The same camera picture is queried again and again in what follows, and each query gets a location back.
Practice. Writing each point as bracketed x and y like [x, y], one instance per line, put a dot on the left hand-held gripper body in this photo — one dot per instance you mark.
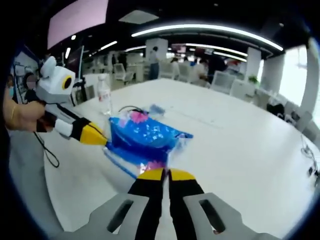
[53, 82]

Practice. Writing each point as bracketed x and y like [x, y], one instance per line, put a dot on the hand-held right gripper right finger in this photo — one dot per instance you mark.
[185, 200]

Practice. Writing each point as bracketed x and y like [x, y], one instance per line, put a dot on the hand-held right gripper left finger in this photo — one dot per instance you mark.
[147, 200]

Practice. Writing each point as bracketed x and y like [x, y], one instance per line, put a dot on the clear plastic water bottle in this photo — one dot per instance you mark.
[103, 96]

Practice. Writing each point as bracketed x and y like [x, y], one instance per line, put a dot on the blue tissue pack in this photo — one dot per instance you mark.
[140, 136]

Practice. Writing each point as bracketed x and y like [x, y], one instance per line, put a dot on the person's left hand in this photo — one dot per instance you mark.
[27, 115]

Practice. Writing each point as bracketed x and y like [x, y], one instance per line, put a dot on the white mesh chair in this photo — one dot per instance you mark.
[122, 72]
[223, 81]

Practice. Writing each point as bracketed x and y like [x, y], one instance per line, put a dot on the large pink screen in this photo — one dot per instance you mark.
[77, 20]

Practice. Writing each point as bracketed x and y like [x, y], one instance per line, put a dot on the white table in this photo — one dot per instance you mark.
[225, 140]

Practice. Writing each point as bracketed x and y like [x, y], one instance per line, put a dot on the ceiling air vent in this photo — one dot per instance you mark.
[138, 16]

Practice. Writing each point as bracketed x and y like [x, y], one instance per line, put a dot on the black bag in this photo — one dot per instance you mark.
[275, 109]

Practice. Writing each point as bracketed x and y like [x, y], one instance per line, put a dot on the green potted plant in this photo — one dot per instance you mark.
[253, 79]

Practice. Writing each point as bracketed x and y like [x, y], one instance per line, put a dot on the long ceiling light strip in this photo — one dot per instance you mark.
[207, 28]

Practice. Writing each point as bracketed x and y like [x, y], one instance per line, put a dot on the narrow bright window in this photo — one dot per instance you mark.
[293, 75]

